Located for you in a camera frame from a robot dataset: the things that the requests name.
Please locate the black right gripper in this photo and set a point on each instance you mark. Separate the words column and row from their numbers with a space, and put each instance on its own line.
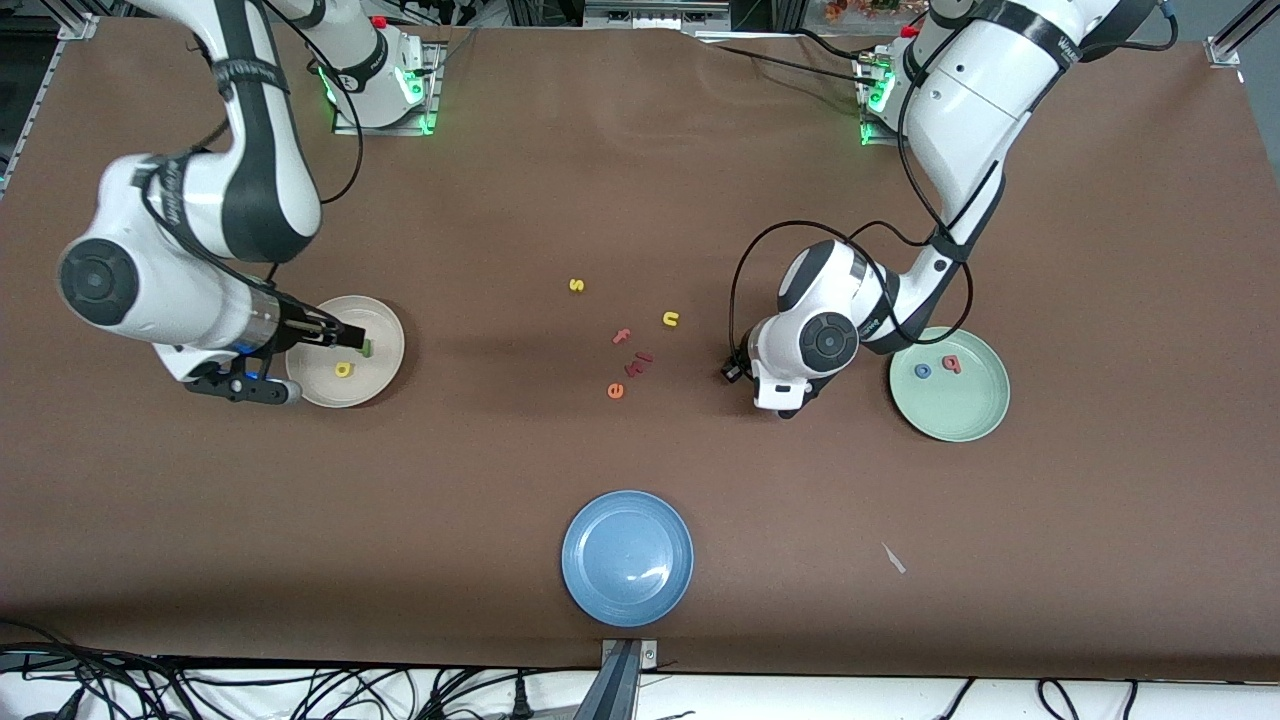
column 298, row 320

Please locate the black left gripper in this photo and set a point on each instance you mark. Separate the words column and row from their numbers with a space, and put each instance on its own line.
column 733, row 371

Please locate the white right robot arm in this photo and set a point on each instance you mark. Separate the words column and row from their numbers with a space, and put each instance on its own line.
column 250, row 180

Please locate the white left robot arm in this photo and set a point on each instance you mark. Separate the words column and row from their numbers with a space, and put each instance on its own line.
column 980, row 100

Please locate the beige round plate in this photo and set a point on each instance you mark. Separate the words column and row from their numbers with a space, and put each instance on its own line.
column 375, row 385

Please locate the blue round plate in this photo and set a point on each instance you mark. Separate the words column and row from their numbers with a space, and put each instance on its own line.
column 627, row 558

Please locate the light green round plate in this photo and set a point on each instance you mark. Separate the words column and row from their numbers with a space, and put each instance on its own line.
column 955, row 410

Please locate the white paper scrap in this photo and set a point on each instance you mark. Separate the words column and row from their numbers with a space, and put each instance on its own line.
column 893, row 558

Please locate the silver equipment box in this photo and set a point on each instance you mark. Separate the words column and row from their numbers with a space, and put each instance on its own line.
column 655, row 12

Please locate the orange leaf decoration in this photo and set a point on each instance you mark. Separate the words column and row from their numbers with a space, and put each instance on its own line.
column 860, row 8

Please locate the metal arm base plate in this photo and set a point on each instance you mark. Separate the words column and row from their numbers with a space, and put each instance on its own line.
column 432, row 100
column 872, row 135

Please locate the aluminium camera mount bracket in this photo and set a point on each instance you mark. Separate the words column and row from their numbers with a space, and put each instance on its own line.
column 620, row 690

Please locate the aluminium frame rail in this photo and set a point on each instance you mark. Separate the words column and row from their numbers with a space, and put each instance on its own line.
column 1225, row 45
column 78, row 22

